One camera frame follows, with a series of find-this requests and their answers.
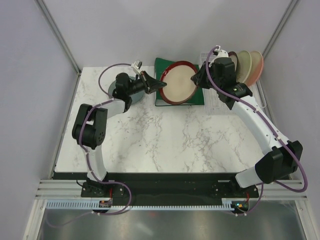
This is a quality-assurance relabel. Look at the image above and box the aluminium frame rail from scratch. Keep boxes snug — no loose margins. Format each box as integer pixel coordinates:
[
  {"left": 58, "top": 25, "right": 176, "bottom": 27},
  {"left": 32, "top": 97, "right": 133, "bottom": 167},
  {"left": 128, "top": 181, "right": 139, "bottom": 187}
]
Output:
[{"left": 35, "top": 179, "right": 307, "bottom": 201}]

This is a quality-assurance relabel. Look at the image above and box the purple cable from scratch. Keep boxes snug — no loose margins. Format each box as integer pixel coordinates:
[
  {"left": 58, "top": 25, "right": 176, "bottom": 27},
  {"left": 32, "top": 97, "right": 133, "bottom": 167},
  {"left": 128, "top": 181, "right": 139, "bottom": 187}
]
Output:
[
  {"left": 46, "top": 62, "right": 134, "bottom": 228},
  {"left": 206, "top": 46, "right": 309, "bottom": 216}
]

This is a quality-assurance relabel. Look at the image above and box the green ring binder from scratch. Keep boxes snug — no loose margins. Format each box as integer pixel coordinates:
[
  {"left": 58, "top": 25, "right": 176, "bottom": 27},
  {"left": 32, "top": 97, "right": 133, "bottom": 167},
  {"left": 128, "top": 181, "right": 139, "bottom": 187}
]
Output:
[{"left": 154, "top": 57, "right": 205, "bottom": 107}]

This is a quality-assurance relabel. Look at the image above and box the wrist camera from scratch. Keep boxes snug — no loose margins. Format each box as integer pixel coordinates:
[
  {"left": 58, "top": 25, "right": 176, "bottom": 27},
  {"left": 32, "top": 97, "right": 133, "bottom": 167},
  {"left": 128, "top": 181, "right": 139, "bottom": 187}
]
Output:
[
  {"left": 212, "top": 45, "right": 229, "bottom": 59},
  {"left": 131, "top": 60, "right": 143, "bottom": 75}
]

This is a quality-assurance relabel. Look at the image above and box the right aluminium corner post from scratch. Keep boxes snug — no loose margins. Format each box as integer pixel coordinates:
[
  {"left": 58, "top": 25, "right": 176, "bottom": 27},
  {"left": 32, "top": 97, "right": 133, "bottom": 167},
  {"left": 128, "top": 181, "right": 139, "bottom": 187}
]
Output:
[{"left": 262, "top": 0, "right": 301, "bottom": 59}]

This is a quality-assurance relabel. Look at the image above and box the white slotted cable duct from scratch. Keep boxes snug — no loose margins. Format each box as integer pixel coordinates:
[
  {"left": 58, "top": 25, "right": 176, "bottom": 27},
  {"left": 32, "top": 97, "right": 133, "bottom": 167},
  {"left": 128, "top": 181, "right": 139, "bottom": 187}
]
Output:
[{"left": 45, "top": 198, "right": 249, "bottom": 211}]

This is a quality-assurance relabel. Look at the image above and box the pink and cream plate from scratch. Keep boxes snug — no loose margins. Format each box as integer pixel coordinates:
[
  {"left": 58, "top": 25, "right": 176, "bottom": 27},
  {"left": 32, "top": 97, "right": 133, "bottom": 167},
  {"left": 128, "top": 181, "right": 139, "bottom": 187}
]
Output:
[{"left": 245, "top": 50, "right": 264, "bottom": 87}]

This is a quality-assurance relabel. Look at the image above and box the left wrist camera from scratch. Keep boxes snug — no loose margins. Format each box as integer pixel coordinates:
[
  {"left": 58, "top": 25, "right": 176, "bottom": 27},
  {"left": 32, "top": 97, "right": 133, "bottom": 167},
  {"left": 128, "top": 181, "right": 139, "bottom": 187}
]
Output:
[{"left": 131, "top": 60, "right": 143, "bottom": 75}]

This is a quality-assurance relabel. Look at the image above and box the dark rimmed beige plate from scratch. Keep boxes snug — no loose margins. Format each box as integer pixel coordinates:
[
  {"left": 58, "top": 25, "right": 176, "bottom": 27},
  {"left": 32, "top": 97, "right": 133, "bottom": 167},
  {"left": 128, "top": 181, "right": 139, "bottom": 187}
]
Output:
[{"left": 228, "top": 51, "right": 240, "bottom": 74}]

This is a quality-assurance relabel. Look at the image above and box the red rimmed cream plate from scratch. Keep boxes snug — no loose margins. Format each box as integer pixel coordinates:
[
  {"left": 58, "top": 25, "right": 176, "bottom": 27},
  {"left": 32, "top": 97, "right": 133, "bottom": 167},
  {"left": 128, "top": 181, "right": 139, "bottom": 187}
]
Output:
[{"left": 159, "top": 60, "right": 198, "bottom": 105}]

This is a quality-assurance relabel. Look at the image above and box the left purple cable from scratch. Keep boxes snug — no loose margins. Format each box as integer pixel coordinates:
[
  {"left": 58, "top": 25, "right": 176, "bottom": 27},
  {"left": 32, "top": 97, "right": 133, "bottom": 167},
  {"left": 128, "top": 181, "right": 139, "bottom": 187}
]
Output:
[{"left": 46, "top": 62, "right": 134, "bottom": 228}]

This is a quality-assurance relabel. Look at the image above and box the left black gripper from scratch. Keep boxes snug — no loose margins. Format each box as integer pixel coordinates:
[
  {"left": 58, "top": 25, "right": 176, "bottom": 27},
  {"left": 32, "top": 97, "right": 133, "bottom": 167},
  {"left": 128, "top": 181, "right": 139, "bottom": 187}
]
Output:
[{"left": 127, "top": 71, "right": 167, "bottom": 97}]

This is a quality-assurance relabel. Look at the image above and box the pale green plate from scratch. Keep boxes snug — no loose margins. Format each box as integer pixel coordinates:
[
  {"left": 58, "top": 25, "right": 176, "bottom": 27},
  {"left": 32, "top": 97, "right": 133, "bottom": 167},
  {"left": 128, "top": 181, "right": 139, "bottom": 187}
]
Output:
[{"left": 236, "top": 50, "right": 252, "bottom": 83}]

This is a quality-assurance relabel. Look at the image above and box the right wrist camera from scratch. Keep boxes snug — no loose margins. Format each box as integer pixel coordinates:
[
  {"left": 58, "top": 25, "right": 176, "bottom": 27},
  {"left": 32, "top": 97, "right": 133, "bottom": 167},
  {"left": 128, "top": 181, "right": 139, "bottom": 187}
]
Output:
[{"left": 212, "top": 45, "right": 229, "bottom": 59}]

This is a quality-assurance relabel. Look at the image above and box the grey-blue plate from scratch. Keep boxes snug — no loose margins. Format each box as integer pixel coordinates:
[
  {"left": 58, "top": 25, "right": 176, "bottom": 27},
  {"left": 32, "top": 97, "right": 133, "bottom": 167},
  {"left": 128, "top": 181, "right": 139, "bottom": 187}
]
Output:
[{"left": 107, "top": 74, "right": 145, "bottom": 105}]

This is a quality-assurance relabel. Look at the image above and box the left aluminium corner post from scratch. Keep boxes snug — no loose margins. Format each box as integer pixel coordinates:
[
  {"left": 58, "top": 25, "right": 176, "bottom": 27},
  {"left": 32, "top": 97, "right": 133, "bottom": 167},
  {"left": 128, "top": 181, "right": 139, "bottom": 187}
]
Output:
[{"left": 35, "top": 0, "right": 82, "bottom": 76}]

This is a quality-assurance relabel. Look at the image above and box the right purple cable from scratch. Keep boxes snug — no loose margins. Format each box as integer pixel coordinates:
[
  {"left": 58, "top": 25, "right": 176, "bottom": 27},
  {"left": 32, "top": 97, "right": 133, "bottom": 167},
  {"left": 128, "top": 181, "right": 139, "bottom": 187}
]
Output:
[{"left": 206, "top": 46, "right": 309, "bottom": 216}]

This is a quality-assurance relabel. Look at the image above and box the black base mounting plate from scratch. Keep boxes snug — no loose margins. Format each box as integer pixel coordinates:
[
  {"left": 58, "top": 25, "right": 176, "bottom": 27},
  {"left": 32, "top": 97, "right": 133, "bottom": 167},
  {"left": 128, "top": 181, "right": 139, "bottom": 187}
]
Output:
[{"left": 81, "top": 172, "right": 259, "bottom": 206}]

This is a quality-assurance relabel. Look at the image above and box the aluminium corner post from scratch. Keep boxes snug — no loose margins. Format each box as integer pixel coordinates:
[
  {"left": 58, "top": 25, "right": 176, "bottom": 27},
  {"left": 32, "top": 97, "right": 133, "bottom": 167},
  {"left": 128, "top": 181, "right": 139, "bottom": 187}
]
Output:
[
  {"left": 35, "top": 0, "right": 82, "bottom": 76},
  {"left": 262, "top": 0, "right": 301, "bottom": 59}
]

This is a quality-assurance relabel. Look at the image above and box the white wire dish rack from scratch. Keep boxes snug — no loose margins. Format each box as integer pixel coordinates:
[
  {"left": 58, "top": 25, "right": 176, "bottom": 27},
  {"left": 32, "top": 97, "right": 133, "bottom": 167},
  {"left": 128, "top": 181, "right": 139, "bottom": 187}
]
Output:
[{"left": 199, "top": 51, "right": 268, "bottom": 116}]

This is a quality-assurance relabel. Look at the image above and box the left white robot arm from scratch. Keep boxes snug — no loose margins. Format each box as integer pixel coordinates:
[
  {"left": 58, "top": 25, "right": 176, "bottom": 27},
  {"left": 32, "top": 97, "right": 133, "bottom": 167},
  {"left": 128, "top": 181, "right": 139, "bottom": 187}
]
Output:
[{"left": 72, "top": 70, "right": 167, "bottom": 197}]

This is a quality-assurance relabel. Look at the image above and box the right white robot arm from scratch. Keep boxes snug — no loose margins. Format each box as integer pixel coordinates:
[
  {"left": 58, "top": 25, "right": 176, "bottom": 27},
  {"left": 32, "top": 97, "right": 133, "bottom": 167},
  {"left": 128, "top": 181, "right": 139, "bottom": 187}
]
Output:
[{"left": 191, "top": 57, "right": 308, "bottom": 197}]

